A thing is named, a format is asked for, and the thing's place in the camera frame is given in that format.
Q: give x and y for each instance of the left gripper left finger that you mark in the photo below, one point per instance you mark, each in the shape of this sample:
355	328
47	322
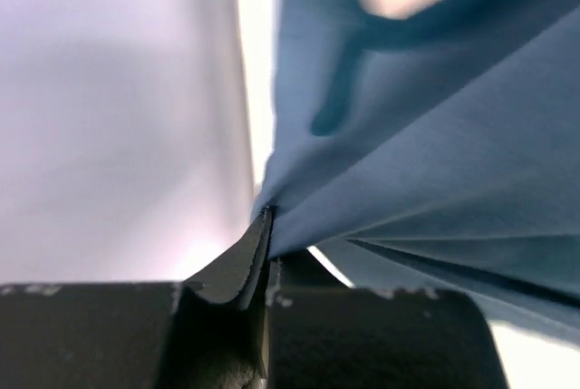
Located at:
218	336

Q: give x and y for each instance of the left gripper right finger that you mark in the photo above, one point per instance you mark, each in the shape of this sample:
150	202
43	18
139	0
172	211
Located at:
310	326

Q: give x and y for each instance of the blue cartoon print pillowcase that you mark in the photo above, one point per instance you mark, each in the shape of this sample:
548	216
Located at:
438	150

